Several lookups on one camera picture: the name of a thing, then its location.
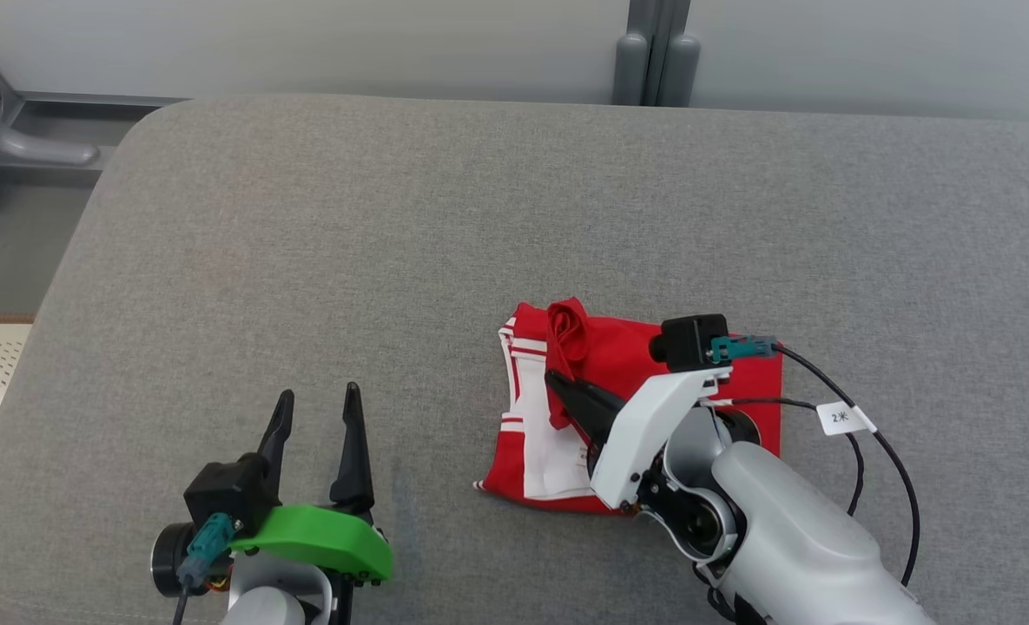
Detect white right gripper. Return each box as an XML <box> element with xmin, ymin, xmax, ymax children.
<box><xmin>545</xmin><ymin>365</ymin><xmax>732</xmax><ymax>513</ymax></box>

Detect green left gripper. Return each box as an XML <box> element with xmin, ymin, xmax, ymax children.
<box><xmin>229</xmin><ymin>382</ymin><xmax>393</xmax><ymax>582</ymax></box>

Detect red Bulls 23 jersey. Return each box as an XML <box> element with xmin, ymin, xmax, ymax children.
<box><xmin>475</xmin><ymin>297</ymin><xmax>784</xmax><ymax>517</ymax></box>

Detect black cable with teal plug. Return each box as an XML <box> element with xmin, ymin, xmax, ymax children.
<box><xmin>709</xmin><ymin>334</ymin><xmax>921</xmax><ymax>587</ymax></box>
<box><xmin>171</xmin><ymin>512</ymin><xmax>237</xmax><ymax>625</ymax></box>

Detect white paper cable tag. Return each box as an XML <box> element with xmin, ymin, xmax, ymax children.
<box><xmin>816</xmin><ymin>401</ymin><xmax>877</xmax><ymax>437</ymax></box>

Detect thin black cable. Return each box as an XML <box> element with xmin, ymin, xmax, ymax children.
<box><xmin>701</xmin><ymin>398</ymin><xmax>867</xmax><ymax>517</ymax></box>

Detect grey partition post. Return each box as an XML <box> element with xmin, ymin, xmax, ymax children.
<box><xmin>611</xmin><ymin>0</ymin><xmax>702</xmax><ymax>107</ymax></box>

